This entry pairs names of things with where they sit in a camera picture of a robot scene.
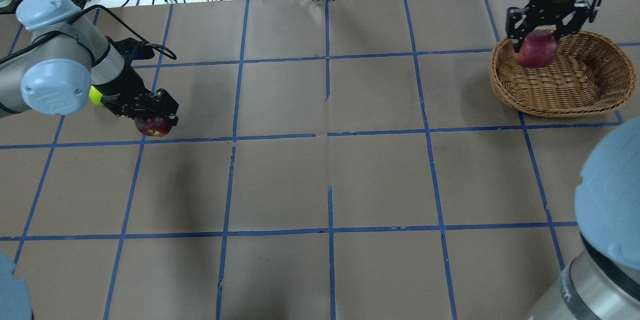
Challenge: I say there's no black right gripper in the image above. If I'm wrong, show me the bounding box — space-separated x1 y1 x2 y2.
505 0 602 52

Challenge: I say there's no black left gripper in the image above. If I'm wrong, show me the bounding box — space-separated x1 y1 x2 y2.
102 77 179 126

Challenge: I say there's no red yellow apple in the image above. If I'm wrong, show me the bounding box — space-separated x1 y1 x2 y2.
513 30 558 69

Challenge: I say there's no dark red apple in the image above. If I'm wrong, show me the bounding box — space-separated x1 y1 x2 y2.
134 117 173 137

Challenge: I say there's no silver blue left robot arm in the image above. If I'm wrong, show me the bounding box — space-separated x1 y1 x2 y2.
0 0 179 127

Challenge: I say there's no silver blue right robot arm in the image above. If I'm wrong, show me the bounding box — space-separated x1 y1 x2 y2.
489 0 640 320

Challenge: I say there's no woven wicker basket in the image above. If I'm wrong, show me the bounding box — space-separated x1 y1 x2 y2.
488 30 638 118

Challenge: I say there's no green apple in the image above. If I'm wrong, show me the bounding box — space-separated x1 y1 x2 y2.
88 86 104 107

